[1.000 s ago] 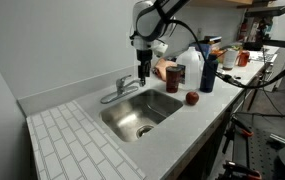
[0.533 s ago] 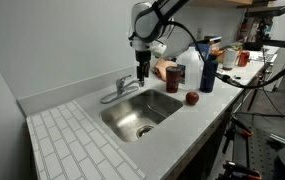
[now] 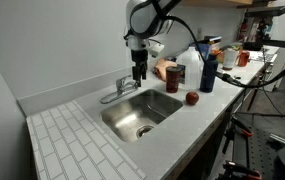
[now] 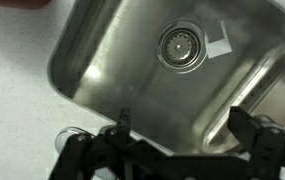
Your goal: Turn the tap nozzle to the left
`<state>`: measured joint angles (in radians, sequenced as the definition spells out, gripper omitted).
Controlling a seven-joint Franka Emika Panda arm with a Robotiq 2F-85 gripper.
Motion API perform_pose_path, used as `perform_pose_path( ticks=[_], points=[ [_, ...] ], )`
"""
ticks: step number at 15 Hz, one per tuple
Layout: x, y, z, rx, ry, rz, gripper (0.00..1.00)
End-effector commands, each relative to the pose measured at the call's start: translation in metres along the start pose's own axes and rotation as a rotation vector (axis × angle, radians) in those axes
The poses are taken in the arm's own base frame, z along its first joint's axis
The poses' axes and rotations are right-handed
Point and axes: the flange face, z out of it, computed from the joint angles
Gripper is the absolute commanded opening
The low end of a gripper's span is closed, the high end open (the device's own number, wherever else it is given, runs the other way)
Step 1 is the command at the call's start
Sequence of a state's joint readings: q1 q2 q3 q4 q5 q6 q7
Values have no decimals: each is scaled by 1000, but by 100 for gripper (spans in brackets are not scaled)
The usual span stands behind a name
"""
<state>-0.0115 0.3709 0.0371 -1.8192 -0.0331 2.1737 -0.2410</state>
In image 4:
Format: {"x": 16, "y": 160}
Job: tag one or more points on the white sticker in sink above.
{"x": 219, "y": 47}

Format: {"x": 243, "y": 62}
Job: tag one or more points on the metal sink drain strainer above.
{"x": 182, "y": 47}

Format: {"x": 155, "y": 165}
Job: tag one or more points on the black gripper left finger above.
{"x": 118, "y": 135}

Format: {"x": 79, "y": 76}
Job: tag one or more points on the chrome tap faucet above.
{"x": 83, "y": 155}

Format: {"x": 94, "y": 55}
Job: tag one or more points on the stainless steel sink basin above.
{"x": 106, "y": 60}

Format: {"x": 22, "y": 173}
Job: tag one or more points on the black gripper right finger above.
{"x": 258, "y": 135}

